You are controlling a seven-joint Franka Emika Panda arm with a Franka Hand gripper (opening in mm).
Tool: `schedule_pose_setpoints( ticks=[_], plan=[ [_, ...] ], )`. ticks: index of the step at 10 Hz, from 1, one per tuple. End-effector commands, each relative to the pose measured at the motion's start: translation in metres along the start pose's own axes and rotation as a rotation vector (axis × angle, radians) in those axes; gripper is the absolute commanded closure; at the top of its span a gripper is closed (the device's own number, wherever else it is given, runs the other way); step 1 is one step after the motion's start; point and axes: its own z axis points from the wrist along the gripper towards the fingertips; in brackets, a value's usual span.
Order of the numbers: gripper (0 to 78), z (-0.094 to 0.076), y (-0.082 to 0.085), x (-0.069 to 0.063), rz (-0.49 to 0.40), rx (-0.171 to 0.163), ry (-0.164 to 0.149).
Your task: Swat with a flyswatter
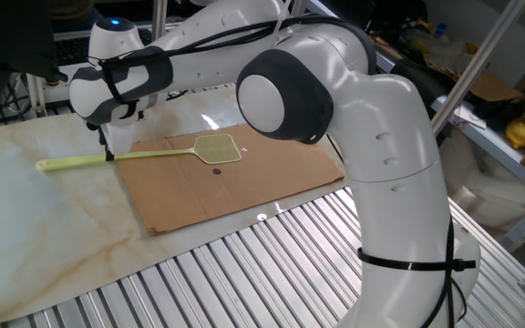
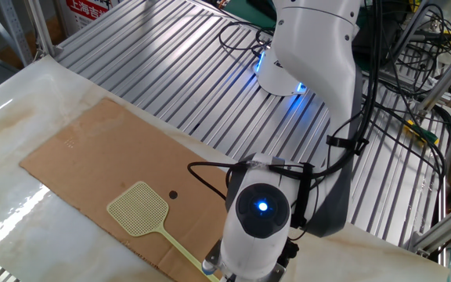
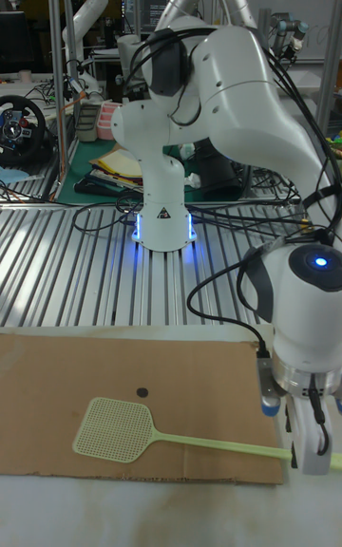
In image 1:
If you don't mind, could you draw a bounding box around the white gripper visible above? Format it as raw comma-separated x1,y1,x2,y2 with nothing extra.
99,118,137,162

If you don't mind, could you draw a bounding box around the yellow-green plastic flyswatter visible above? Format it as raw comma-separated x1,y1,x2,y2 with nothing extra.
35,133,243,173

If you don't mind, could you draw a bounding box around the marble pattern board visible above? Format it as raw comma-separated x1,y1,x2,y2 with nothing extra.
0,86,359,325

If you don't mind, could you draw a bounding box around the brown cardboard sheet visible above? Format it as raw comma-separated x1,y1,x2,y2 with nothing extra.
114,123,345,237

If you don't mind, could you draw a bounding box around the person in dark clothes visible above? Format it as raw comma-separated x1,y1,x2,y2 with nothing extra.
50,0,108,32

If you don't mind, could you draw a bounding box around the white printed card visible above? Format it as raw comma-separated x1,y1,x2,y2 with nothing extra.
449,103,488,131

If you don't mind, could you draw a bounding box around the white plastic bag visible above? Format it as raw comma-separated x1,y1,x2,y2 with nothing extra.
439,131,525,242

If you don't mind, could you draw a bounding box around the brown cardboard piece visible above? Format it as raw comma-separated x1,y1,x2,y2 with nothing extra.
453,70,524,104

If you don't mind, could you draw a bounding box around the gold figurine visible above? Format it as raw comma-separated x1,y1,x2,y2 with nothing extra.
504,116,525,150

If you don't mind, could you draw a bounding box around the aluminium frame rail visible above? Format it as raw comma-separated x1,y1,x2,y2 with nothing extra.
52,17,195,42

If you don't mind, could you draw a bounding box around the black strap around arm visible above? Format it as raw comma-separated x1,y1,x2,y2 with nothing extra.
356,248,477,272

